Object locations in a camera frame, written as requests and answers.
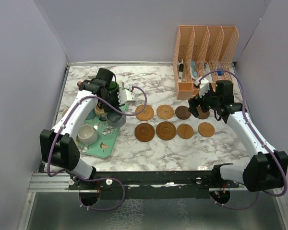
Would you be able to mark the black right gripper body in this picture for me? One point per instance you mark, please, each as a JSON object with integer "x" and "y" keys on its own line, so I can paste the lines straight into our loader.
{"x": 208, "y": 101}

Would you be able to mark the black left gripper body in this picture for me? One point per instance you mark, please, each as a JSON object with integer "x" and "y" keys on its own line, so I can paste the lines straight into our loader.
{"x": 110, "y": 102}

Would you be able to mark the dark walnut coaster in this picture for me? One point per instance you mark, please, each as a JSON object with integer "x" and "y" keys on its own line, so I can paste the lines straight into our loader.
{"x": 182, "y": 112}
{"x": 202, "y": 115}

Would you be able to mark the light brown wooden coaster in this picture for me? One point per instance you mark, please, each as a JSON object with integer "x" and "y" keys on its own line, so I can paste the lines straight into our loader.
{"x": 206, "y": 129}

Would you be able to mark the woven rattan coaster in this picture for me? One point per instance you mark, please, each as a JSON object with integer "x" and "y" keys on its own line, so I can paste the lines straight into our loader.
{"x": 165, "y": 111}
{"x": 146, "y": 114}

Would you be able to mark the grey mug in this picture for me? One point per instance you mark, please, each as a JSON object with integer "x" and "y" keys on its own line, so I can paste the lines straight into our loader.
{"x": 115, "y": 119}

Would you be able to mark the brown ringed wooden coaster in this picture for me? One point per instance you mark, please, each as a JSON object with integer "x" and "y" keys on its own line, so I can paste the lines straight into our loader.
{"x": 144, "y": 132}

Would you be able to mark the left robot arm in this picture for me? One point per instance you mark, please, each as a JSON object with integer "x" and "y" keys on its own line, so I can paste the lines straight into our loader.
{"x": 58, "y": 147}

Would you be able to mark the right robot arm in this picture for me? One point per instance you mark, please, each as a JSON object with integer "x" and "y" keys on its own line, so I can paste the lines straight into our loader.
{"x": 267, "y": 167}

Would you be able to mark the green floral mug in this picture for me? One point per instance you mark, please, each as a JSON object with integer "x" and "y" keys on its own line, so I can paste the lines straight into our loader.
{"x": 116, "y": 86}

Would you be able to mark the small white red box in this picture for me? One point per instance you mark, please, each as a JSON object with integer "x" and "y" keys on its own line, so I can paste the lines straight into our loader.
{"x": 92, "y": 73}

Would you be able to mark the red floral mug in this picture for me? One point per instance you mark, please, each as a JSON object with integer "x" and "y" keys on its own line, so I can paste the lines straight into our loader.
{"x": 79, "y": 84}

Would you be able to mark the tan mug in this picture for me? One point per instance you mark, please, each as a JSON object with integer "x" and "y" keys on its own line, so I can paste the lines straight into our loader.
{"x": 99, "y": 111}

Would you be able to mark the blue mug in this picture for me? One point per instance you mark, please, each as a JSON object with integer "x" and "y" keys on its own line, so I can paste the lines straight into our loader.
{"x": 91, "y": 115}

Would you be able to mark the white printed packet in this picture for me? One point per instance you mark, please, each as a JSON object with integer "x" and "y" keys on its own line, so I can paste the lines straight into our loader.
{"x": 207, "y": 70}

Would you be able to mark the white blue packet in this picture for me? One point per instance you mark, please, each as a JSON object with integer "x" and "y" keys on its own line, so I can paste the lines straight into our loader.
{"x": 193, "y": 70}

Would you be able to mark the black grey marker pen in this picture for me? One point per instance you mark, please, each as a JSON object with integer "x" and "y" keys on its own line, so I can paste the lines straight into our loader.
{"x": 180, "y": 71}

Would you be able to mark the pink mug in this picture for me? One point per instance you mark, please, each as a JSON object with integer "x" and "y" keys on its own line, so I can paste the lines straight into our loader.
{"x": 64, "y": 112}

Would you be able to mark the white cream mug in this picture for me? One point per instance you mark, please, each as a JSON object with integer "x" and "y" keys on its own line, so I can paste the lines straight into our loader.
{"x": 87, "y": 134}

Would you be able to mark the peach plastic file organizer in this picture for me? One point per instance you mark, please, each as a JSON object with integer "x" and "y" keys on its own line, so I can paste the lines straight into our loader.
{"x": 213, "y": 44}

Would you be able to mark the green serving tray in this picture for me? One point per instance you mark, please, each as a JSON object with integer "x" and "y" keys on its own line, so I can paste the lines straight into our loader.
{"x": 107, "y": 136}

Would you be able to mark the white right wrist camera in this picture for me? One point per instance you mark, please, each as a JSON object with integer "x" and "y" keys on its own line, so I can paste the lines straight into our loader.
{"x": 203, "y": 85}

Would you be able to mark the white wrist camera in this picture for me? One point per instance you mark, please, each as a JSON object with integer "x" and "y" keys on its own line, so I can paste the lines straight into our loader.
{"x": 203, "y": 85}
{"x": 126, "y": 96}

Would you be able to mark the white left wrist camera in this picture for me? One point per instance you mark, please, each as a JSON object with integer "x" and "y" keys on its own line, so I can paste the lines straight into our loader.
{"x": 126, "y": 96}

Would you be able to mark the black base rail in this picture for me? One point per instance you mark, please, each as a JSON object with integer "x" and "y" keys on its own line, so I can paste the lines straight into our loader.
{"x": 151, "y": 185}

